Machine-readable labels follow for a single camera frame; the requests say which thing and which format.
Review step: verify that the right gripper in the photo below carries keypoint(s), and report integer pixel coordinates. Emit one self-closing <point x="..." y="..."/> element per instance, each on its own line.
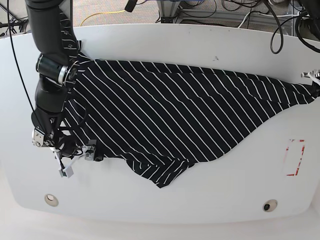
<point x="66" y="145"/>

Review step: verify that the black white striped T-shirt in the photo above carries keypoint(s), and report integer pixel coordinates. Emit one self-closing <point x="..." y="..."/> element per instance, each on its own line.
<point x="162" y="119"/>

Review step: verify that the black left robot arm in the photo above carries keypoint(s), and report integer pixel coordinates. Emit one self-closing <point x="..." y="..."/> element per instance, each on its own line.
<point x="311" y="10"/>

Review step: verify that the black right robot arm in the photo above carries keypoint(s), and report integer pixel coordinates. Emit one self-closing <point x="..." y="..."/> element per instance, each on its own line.
<point x="51" y="23"/>

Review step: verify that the red tape rectangle marking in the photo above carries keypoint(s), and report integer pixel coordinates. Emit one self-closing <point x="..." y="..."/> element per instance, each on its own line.
<point x="293" y="157"/>

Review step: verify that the black tripod legs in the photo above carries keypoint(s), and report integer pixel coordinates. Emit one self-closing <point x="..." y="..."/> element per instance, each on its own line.
<point x="9" y="23"/>

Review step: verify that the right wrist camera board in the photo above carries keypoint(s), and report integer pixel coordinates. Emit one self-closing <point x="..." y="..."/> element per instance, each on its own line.
<point x="66" y="172"/>

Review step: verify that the left table cable grommet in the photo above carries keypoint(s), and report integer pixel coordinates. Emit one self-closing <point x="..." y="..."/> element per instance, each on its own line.
<point x="51" y="200"/>

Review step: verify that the table cable grommet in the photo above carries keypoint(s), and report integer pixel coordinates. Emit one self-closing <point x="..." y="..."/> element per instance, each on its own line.
<point x="51" y="200"/>
<point x="270" y="205"/>

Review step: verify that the right table cable grommet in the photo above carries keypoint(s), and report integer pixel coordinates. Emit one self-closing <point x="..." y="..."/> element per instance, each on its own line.
<point x="270" y="205"/>

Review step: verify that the aluminium frame stand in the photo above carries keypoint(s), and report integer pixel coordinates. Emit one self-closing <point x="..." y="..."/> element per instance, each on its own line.
<point x="169" y="11"/>

